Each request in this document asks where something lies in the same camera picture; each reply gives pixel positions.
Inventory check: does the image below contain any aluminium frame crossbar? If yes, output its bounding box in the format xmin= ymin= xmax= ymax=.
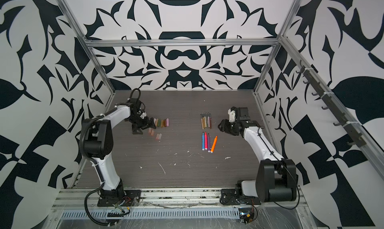
xmin=85 ymin=38 xmax=278 ymax=48

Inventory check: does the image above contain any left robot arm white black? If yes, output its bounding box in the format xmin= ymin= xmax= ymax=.
xmin=79 ymin=99 xmax=156 ymax=199

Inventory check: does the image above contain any blue marker pen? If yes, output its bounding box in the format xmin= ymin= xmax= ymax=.
xmin=202 ymin=132 xmax=206 ymax=151

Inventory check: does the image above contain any white slotted cable duct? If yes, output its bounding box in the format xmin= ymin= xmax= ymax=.
xmin=59 ymin=207 xmax=241 ymax=220

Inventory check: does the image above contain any pink red marker pen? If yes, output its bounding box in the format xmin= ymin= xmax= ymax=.
xmin=204 ymin=132 xmax=208 ymax=150

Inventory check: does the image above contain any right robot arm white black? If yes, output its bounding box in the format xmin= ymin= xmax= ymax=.
xmin=218 ymin=107 xmax=299 ymax=203

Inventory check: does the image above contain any grey hook rack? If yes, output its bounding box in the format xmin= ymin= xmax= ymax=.
xmin=297 ymin=62 xmax=367 ymax=147

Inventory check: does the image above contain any orange marker pen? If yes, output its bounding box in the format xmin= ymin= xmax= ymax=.
xmin=210 ymin=136 xmax=218 ymax=153

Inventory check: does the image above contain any purple marker pen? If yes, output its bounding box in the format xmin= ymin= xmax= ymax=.
xmin=207 ymin=133 xmax=211 ymax=152

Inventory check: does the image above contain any aluminium front rail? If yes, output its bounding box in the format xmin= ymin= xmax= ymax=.
xmin=50 ymin=185 xmax=309 ymax=211

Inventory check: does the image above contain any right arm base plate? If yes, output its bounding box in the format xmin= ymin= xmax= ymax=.
xmin=220 ymin=189 xmax=262 ymax=206

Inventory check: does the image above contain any circuit board with green light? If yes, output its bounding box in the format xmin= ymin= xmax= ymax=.
xmin=239 ymin=207 xmax=259 ymax=225

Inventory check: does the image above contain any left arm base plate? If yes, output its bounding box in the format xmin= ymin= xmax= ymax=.
xmin=97 ymin=190 xmax=142 ymax=207

